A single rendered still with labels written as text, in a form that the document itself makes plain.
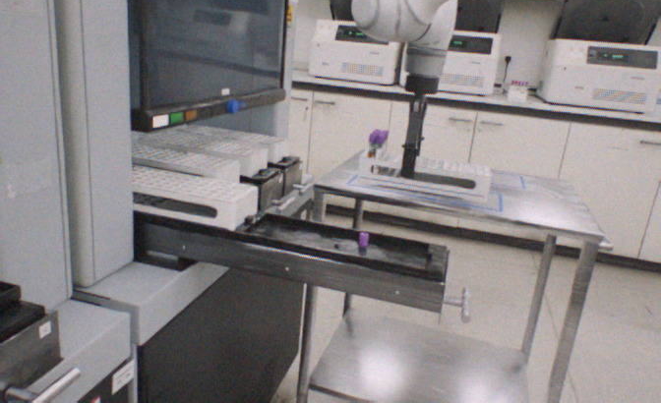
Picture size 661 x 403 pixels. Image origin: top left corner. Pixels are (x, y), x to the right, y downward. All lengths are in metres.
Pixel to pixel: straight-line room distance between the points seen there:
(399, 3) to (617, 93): 2.32
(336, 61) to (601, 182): 1.71
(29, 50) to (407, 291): 0.58
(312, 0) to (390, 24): 2.94
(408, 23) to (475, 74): 2.10
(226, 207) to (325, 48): 2.42
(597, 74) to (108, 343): 2.80
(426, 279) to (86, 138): 0.53
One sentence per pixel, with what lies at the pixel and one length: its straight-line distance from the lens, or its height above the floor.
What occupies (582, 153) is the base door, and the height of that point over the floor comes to 0.65.
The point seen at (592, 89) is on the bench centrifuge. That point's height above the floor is 1.01.
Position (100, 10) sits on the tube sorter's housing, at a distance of 0.78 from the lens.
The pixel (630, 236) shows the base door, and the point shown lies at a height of 0.21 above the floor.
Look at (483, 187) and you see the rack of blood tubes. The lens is 1.12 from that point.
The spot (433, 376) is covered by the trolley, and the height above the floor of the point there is 0.28.
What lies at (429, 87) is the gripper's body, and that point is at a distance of 1.11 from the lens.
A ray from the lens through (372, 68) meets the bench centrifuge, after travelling 3.10.
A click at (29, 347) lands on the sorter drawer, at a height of 0.78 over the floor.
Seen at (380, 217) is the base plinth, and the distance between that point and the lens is 3.29.
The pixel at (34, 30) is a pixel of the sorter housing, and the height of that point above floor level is 1.11.
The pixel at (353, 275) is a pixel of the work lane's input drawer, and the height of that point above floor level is 0.79.
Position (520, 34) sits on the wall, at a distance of 3.67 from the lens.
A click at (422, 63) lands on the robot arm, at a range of 1.09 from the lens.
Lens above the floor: 1.13
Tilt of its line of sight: 16 degrees down
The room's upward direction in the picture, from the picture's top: 6 degrees clockwise
